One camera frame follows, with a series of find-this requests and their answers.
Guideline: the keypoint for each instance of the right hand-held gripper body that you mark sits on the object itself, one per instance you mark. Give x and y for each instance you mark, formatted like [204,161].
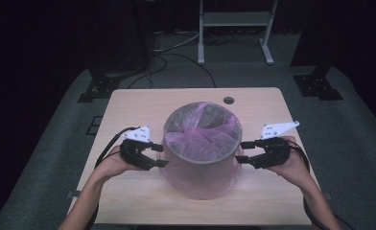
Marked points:
[272,153]

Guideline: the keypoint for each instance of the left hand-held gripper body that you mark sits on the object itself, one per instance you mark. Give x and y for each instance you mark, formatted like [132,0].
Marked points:
[135,153]

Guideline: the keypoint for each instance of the pink plastic bag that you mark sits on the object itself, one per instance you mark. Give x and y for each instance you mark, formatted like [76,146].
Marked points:
[199,143]

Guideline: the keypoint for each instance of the green plastic bucket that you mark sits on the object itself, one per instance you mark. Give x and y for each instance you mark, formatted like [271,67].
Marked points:
[215,116]

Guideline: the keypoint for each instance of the person's left hand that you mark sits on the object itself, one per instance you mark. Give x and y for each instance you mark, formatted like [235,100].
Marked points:
[114,164]

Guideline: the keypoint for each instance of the person's right hand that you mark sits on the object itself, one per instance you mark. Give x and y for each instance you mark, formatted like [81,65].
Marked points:
[293,169]

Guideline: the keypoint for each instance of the black stand base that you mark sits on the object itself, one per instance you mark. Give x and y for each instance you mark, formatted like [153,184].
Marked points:
[99,86]
[317,85]

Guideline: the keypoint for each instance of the white metal stand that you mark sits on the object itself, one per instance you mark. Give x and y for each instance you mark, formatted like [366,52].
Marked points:
[236,18]

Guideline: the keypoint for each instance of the black rectangular floor frame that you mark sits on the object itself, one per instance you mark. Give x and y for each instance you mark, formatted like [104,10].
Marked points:
[94,125]

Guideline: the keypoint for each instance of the grey table edge bracket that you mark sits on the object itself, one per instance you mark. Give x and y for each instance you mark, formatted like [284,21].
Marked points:
[73,193]
[329,196]

